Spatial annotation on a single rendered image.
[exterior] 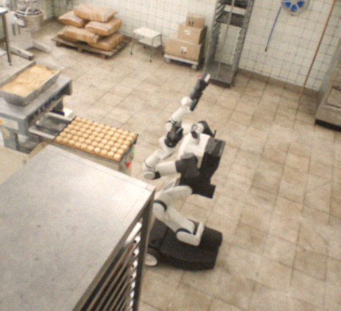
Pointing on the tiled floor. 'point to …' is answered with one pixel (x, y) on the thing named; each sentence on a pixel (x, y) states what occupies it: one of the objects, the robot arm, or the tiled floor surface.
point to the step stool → (148, 39)
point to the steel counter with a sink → (5, 36)
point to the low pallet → (90, 47)
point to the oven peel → (329, 11)
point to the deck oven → (330, 95)
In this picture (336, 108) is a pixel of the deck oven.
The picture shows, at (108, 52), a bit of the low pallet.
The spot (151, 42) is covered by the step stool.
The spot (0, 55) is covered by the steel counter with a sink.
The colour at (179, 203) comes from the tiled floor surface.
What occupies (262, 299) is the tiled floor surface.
